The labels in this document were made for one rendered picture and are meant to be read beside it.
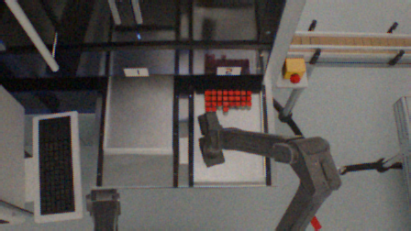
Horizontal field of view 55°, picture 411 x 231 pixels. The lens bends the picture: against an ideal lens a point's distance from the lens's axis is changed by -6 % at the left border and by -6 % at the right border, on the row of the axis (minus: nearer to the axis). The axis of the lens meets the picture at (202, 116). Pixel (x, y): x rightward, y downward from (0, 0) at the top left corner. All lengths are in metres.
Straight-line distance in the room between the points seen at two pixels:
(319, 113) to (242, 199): 0.73
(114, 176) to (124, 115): 0.24
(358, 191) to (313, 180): 1.75
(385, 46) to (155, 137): 1.03
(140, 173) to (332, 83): 1.59
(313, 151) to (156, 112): 0.87
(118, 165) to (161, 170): 0.16
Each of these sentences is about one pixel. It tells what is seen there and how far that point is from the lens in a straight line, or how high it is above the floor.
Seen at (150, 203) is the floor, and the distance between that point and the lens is 2.45.
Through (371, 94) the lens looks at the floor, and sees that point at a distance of 2.85.
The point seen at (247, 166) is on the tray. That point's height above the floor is 0.88.
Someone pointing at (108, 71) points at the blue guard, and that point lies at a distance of 1.58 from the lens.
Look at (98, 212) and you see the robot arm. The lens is 1.02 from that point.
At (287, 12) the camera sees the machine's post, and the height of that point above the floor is 1.40.
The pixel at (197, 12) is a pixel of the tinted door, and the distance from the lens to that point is 1.25.
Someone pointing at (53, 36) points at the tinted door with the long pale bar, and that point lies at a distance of 1.42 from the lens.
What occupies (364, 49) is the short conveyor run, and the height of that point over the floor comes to 0.96.
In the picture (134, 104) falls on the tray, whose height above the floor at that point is 0.88.
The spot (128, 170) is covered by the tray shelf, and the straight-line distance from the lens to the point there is 1.59.
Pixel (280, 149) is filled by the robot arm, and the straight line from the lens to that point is 0.92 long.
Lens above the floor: 2.40
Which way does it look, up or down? 69 degrees down
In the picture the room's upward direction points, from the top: straight up
